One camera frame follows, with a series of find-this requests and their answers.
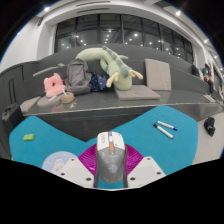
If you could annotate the black suitcase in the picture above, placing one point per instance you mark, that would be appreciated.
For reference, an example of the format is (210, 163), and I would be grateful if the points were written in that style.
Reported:
(11, 116)

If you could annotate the white marker with blue cap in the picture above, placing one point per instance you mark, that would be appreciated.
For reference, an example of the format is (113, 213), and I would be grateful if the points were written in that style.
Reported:
(166, 125)

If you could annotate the green eraser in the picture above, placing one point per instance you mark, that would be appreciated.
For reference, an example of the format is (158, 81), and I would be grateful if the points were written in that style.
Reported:
(28, 137)

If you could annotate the person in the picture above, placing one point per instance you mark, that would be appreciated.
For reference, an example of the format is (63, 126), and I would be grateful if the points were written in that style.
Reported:
(207, 77)

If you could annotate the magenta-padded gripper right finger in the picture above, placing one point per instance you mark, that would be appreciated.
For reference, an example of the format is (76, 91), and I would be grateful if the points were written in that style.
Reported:
(146, 170)

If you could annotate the square grey seat cushion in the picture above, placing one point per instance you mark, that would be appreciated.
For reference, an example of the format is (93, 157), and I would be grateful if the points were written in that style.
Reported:
(30, 104)
(158, 74)
(136, 92)

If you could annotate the beige round tape roll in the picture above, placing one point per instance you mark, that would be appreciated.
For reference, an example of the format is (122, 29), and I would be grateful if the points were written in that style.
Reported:
(67, 98)

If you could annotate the dark blue patterned bag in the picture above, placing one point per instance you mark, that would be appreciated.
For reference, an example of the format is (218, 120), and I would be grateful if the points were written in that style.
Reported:
(98, 82)

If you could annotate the grey and white computer mouse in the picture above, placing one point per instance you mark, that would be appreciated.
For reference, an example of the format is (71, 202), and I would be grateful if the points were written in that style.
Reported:
(110, 160)

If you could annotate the pink plush pillow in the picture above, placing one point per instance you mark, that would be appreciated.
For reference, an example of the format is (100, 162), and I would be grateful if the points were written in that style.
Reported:
(54, 85)

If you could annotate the grey backpack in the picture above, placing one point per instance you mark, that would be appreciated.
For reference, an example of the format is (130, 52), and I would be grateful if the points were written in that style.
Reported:
(78, 76)

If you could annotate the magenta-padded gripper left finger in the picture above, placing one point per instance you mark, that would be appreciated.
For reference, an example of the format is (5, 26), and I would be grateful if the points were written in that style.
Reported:
(75, 171)

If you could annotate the white marker with black cap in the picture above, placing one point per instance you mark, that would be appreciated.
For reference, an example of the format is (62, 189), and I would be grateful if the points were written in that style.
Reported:
(164, 131)

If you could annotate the green plush dragon toy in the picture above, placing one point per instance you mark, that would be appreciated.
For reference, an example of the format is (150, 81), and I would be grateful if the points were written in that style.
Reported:
(118, 71)

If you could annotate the black bag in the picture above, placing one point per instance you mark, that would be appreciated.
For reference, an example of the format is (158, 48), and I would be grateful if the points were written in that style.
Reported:
(209, 126)

